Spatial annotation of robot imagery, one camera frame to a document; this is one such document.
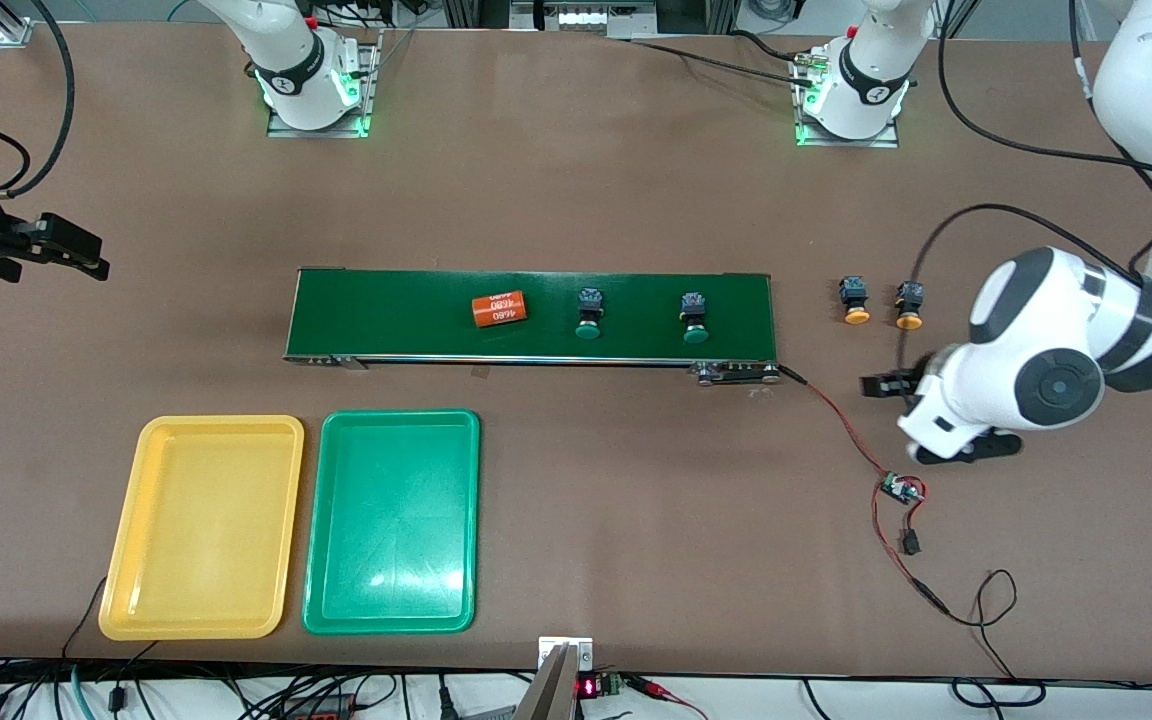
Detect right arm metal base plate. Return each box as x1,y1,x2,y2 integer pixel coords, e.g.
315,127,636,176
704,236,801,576
266,28,384,139

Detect red black power cable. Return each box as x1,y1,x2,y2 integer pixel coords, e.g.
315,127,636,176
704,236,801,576
779,364,1047,707

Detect red clip lead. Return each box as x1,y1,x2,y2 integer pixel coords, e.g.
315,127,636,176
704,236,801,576
624,674,709,720

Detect green conveyor belt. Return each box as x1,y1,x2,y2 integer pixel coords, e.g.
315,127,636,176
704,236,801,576
283,267,780,387

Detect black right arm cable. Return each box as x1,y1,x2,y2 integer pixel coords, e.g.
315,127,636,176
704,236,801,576
0,0,77,201

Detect green plastic tray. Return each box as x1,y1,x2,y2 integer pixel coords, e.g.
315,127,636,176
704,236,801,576
302,408,482,636

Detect thin black cable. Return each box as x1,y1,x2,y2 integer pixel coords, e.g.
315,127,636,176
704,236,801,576
61,577,109,663

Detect red power strip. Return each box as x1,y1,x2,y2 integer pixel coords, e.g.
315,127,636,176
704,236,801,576
279,698,359,720

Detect black base cable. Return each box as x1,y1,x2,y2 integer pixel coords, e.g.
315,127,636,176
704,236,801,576
626,30,829,93

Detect orange printed cylinder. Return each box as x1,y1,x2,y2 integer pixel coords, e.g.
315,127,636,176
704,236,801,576
471,291,529,329

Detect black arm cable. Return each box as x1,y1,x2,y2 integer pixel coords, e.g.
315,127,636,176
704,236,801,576
896,0,1152,346
0,0,77,201

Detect small green circuit board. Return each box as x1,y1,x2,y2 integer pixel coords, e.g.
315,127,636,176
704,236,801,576
879,472,928,507

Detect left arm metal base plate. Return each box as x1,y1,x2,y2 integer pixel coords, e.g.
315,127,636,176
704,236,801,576
794,98,902,150

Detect yellow plastic tray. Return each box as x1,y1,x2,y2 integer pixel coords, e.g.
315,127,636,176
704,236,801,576
98,414,306,641

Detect black frame post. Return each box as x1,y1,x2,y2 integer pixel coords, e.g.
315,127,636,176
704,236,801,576
441,0,512,29

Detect grey metal control box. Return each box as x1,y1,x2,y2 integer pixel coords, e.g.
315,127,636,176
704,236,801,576
509,0,659,41

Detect grey metal camera stand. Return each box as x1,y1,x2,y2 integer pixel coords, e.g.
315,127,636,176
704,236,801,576
512,636,596,720

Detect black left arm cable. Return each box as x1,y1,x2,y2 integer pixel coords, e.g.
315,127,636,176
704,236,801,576
896,0,1152,346

